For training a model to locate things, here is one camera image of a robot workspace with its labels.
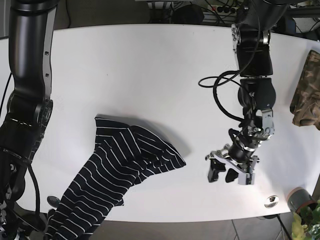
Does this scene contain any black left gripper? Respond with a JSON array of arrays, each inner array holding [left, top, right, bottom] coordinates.
[[207, 127, 275, 185]]

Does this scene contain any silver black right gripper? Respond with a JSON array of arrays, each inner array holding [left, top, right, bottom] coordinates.
[[0, 205, 46, 240]]

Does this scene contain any navy white striped T-shirt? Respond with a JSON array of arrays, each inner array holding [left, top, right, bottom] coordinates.
[[44, 116, 186, 240]]

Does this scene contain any camouflage T-shirt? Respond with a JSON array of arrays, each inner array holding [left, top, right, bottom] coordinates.
[[289, 50, 320, 129]]

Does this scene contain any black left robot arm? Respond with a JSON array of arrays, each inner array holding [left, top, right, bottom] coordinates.
[[206, 0, 292, 185]]

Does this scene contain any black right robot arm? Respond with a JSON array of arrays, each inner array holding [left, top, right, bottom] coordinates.
[[0, 0, 59, 240]]

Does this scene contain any black table grommet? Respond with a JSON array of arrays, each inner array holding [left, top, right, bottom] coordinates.
[[47, 195, 60, 208]]

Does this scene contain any silver table grommet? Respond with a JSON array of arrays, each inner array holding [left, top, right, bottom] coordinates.
[[264, 195, 279, 209]]

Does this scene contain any potted green plant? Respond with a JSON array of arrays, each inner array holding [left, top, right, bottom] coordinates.
[[286, 187, 320, 240]]

